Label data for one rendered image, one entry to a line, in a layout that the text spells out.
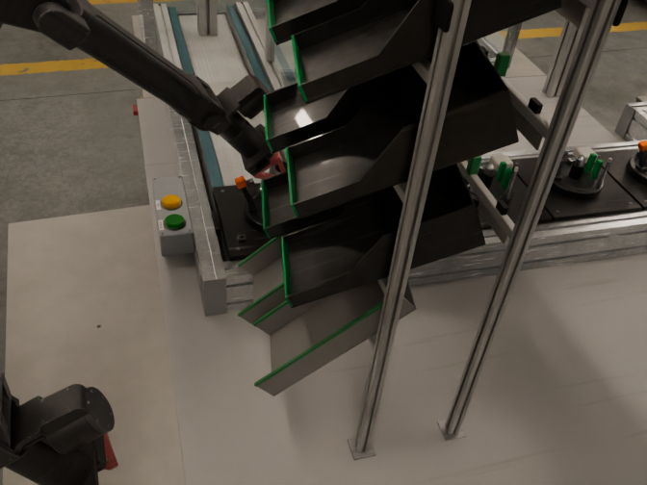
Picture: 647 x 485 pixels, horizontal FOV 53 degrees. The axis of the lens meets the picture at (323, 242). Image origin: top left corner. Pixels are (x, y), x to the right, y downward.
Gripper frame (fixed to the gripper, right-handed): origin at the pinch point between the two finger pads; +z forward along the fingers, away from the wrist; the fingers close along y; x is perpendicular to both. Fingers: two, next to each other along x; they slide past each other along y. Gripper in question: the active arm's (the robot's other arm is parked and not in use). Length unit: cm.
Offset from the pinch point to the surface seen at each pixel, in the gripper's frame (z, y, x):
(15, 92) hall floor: 22, 246, 141
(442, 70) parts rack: -35, -53, -35
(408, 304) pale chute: -4, -51, -13
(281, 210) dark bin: -13.5, -27.5, -3.3
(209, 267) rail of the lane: -2.3, -13.4, 20.5
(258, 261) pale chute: -2.1, -20.8, 9.6
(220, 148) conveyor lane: 7.4, 35.4, 16.7
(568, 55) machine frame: 77, 62, -76
